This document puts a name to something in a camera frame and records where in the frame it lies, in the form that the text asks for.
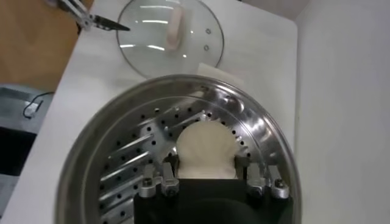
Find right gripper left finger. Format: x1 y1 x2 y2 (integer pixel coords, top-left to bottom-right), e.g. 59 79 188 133
138 162 180 198

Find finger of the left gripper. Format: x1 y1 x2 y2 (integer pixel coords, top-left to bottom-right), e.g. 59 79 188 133
57 0 131 32

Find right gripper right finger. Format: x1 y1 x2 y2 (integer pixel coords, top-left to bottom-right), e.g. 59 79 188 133
236 156 290 200

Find glass lid with cream handle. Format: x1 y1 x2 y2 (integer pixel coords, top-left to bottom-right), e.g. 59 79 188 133
116 0 225 79

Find white steamed baozi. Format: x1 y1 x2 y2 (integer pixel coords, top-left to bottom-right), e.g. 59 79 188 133
175 120 240 180

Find stainless steel steamer basket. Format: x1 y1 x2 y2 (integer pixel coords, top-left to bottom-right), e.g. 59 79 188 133
54 62 302 224

